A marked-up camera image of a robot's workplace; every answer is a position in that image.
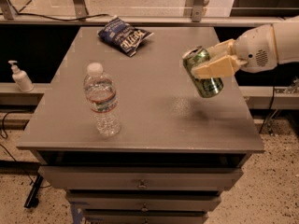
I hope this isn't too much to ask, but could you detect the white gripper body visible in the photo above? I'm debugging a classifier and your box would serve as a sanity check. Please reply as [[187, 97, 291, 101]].
[[233, 25, 278, 73]]

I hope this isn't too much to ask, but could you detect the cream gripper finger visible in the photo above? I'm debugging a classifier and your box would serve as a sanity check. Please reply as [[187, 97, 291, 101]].
[[206, 39, 235, 62], [191, 55, 247, 79]]

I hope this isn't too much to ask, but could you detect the green soda can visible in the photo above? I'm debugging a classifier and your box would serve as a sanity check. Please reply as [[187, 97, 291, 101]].
[[182, 46, 223, 98]]

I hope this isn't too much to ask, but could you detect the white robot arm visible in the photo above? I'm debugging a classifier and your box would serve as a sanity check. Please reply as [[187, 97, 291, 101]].
[[191, 17, 299, 79]]

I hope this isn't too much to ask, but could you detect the grey drawer cabinet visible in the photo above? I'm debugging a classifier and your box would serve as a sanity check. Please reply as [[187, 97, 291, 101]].
[[17, 26, 266, 224]]

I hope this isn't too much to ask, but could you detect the blue chip bag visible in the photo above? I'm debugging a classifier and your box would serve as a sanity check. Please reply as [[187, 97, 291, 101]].
[[98, 16, 153, 57]]

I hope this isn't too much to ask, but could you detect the clear plastic water bottle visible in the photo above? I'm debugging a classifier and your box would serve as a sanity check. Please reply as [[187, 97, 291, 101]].
[[83, 63, 121, 136]]

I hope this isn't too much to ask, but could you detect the top grey drawer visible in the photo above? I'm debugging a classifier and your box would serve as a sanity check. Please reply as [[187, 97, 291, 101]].
[[39, 166, 243, 191]]

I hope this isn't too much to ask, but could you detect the grey drawer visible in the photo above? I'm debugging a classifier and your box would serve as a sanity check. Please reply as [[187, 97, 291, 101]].
[[66, 192, 221, 212], [39, 166, 243, 191], [83, 210, 207, 224]]

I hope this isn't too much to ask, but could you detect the middle grey drawer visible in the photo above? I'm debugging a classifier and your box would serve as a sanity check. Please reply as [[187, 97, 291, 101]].
[[66, 192, 221, 212]]

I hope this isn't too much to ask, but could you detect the bottom grey drawer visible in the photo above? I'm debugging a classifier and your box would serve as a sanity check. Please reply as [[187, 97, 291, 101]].
[[83, 210, 207, 224]]

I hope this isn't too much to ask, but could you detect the white pump dispenser bottle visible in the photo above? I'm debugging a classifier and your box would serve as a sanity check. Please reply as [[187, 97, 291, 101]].
[[8, 60, 34, 92]]

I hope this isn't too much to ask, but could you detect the grey metal railing frame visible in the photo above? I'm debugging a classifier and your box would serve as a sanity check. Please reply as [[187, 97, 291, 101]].
[[0, 0, 299, 27]]

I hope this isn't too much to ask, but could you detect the black cable on ledge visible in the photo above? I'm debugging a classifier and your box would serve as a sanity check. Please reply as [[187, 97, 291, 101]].
[[0, 0, 110, 22]]

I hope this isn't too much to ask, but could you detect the black floor cable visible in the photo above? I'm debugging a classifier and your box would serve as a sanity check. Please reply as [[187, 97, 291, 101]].
[[0, 108, 52, 189]]

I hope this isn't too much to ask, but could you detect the black metal floor bracket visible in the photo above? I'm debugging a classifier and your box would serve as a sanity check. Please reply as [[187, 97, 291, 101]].
[[24, 175, 43, 209]]

